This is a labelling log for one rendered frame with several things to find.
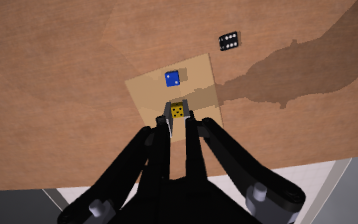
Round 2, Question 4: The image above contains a tan flat mat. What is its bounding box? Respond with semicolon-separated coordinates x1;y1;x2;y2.
125;53;223;143

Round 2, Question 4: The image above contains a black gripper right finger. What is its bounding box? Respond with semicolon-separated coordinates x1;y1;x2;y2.
182;99;306;224

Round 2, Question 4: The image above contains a yellow die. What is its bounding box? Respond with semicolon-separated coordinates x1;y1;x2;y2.
171;102;184;118

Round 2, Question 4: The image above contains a blue die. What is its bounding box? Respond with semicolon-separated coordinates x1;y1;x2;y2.
165;71;180;87

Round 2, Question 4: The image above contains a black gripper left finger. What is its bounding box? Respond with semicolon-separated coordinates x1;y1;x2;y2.
57;102;173;224

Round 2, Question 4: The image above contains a black die with white pips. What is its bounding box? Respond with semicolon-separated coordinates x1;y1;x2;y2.
219;31;238;51

